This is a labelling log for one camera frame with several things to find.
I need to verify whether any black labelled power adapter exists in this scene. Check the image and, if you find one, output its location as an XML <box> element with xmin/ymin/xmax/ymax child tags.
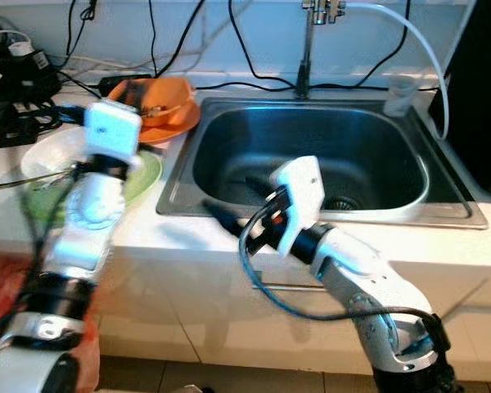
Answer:
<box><xmin>0</xmin><ymin>37</ymin><xmax>62</xmax><ymax>103</ymax></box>

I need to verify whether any green plate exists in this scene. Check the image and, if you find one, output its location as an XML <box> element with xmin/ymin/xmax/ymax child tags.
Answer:
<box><xmin>25</xmin><ymin>147</ymin><xmax>164</xmax><ymax>226</ymax></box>

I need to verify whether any silver fork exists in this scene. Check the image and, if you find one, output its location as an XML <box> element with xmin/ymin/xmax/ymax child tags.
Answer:
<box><xmin>0</xmin><ymin>168</ymin><xmax>79</xmax><ymax>191</ymax></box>

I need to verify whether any white bowl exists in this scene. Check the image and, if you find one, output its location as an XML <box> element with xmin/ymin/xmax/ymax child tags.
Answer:
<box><xmin>30</xmin><ymin>127</ymin><xmax>107</xmax><ymax>181</ymax></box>

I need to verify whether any orange bowl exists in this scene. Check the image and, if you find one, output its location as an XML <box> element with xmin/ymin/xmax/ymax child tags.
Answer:
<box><xmin>106</xmin><ymin>76</ymin><xmax>195</xmax><ymax>124</ymax></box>

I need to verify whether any red plastic bag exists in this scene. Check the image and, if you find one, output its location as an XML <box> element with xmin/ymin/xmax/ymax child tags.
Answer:
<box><xmin>0</xmin><ymin>258</ymin><xmax>101</xmax><ymax>393</ymax></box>

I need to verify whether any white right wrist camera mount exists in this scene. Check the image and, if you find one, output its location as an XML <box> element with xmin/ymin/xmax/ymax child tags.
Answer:
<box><xmin>268</xmin><ymin>156</ymin><xmax>326</xmax><ymax>255</ymax></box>

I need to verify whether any white sink counter cabinet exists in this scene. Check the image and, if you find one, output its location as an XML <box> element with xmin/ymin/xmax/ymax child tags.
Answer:
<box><xmin>0</xmin><ymin>237</ymin><xmax>491</xmax><ymax>386</ymax></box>

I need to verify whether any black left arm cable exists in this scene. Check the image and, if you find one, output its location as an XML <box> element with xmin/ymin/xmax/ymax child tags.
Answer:
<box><xmin>0</xmin><ymin>111</ymin><xmax>99</xmax><ymax>365</ymax></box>

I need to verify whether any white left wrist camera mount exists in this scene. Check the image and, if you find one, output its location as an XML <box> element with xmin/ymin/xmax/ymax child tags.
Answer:
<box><xmin>83</xmin><ymin>102</ymin><xmax>144</xmax><ymax>160</ymax></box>

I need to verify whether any metal faucet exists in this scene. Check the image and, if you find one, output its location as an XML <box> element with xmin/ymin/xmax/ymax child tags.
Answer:
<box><xmin>295</xmin><ymin>0</ymin><xmax>349</xmax><ymax>101</ymax></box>

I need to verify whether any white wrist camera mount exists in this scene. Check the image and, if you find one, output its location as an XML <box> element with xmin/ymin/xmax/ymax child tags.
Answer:
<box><xmin>268</xmin><ymin>156</ymin><xmax>326</xmax><ymax>255</ymax></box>
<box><xmin>83</xmin><ymin>102</ymin><xmax>144</xmax><ymax>160</ymax></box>

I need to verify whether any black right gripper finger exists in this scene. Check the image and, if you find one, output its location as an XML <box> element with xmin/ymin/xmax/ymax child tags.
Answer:
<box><xmin>203</xmin><ymin>199</ymin><xmax>259</xmax><ymax>246</ymax></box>
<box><xmin>244</xmin><ymin>174</ymin><xmax>282</xmax><ymax>201</ymax></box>

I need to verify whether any black power strip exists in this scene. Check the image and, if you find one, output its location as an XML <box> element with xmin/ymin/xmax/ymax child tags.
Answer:
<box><xmin>0</xmin><ymin>102</ymin><xmax>38</xmax><ymax>150</ymax></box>

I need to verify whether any white water hose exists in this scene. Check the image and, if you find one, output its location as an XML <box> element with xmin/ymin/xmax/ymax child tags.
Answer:
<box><xmin>346</xmin><ymin>2</ymin><xmax>451</xmax><ymax>140</ymax></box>

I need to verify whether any clear plastic cup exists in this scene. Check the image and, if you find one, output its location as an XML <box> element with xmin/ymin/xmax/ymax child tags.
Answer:
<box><xmin>385</xmin><ymin>75</ymin><xmax>420</xmax><ymax>117</ymax></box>

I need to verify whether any silver drawer handle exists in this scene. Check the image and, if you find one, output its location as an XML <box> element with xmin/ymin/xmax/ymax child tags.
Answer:
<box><xmin>250</xmin><ymin>274</ymin><xmax>328</xmax><ymax>293</ymax></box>

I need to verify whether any stainless steel sink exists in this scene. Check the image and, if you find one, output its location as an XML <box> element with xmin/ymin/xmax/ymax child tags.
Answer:
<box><xmin>157</xmin><ymin>94</ymin><xmax>488</xmax><ymax>230</ymax></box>

